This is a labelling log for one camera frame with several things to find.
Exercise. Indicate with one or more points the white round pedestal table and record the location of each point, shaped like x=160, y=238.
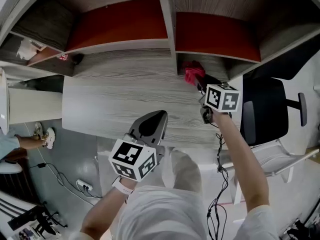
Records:
x=32, y=106

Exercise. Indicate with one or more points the white power strip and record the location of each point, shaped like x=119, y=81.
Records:
x=84, y=185

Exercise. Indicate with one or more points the wooden shelf with red back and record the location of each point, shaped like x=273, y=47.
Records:
x=120, y=26

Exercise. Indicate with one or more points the white printed box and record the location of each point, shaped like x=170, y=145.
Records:
x=38, y=44

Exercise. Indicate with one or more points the black office chair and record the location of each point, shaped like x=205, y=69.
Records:
x=265, y=109

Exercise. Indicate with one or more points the black power adapter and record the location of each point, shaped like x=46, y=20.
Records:
x=41, y=165

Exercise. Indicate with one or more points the grey wood-grain table top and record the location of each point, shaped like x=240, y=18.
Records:
x=120, y=91

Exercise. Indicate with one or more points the person's white shirt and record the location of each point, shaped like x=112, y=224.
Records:
x=162, y=216

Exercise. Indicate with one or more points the cola bottle with red label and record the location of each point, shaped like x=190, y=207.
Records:
x=63, y=57

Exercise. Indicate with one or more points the brown cardboard box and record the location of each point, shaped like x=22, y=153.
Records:
x=313, y=152

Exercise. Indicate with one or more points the white tissue pack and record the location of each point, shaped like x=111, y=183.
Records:
x=26, y=50

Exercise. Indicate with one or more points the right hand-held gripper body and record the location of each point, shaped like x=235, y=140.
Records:
x=222, y=99

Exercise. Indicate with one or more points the black metal stand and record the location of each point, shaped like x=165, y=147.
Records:
x=35, y=221

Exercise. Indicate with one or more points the white round stool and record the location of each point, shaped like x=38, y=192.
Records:
x=10, y=168

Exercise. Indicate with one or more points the person's right forearm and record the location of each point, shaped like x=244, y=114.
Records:
x=245, y=164

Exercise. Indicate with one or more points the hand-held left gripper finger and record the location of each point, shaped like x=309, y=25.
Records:
x=163, y=130
x=136, y=126

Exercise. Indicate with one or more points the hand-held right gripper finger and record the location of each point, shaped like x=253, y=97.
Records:
x=201, y=87
x=212, y=80

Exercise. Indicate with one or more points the white office chair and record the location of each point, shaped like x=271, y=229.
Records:
x=272, y=159

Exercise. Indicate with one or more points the red cloth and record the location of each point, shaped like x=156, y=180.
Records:
x=192, y=72

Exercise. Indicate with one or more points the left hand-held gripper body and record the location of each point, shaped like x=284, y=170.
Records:
x=132, y=159

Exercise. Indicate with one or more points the person's left forearm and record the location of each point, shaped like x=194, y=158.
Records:
x=102, y=209

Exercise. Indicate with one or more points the white wristwatch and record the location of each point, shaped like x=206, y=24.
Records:
x=122, y=186

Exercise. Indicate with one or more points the person's grey trousers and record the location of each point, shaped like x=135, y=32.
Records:
x=185, y=169

